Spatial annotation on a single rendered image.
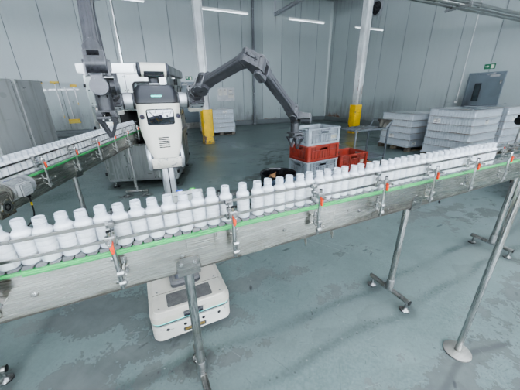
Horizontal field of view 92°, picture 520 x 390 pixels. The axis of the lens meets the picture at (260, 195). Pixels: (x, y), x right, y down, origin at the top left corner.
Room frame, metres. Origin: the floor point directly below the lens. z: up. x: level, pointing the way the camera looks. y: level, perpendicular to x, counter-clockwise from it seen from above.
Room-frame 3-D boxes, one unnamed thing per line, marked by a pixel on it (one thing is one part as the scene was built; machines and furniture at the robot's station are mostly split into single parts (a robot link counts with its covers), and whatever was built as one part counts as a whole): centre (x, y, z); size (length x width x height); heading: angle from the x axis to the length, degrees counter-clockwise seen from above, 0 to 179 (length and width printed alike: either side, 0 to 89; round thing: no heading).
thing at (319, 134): (3.63, -0.79, 1.00); 0.61 x 0.41 x 0.22; 122
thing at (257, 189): (1.10, 0.01, 1.08); 0.06 x 0.06 x 0.17
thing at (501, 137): (7.02, -6.32, 0.59); 1.25 x 1.03 x 1.17; 116
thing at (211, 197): (1.01, 0.21, 1.08); 0.06 x 0.06 x 0.17
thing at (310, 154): (3.63, -0.79, 0.78); 0.61 x 0.41 x 0.22; 122
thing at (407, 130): (7.57, -4.42, 0.50); 1.23 x 1.05 x 1.00; 113
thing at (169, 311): (1.55, 0.58, 0.24); 0.68 x 0.53 x 0.41; 25
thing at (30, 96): (5.96, 5.20, 0.96); 0.82 x 0.50 x 1.91; 7
